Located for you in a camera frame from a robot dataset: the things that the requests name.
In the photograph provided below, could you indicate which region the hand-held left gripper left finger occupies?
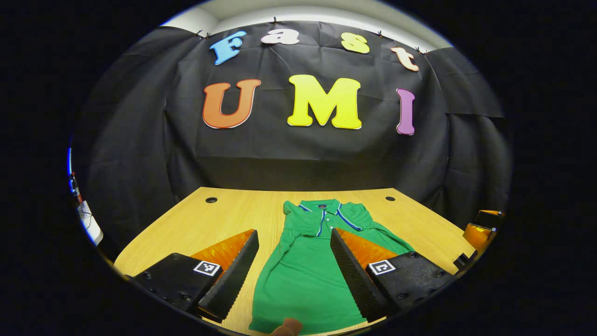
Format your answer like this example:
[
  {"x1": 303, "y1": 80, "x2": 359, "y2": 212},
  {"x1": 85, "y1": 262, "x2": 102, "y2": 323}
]
[{"x1": 124, "y1": 229, "x2": 259, "y2": 322}]

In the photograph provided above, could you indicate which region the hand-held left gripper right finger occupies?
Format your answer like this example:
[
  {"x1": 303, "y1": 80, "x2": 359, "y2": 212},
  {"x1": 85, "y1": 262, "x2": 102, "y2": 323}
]
[{"x1": 330, "y1": 228, "x2": 455, "y2": 322}]

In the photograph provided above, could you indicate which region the green T-shirt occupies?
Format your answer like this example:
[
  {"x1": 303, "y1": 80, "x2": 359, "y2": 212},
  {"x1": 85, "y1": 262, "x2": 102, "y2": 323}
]
[{"x1": 249, "y1": 199, "x2": 416, "y2": 335}]

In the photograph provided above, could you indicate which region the black backdrop cloth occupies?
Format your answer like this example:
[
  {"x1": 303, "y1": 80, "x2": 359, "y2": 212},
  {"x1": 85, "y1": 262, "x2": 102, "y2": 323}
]
[{"x1": 70, "y1": 21, "x2": 513, "y2": 262}]

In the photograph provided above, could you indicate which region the white box with cables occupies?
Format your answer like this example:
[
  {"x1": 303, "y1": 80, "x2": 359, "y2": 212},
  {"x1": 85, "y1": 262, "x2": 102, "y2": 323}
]
[{"x1": 69, "y1": 173, "x2": 104, "y2": 247}]

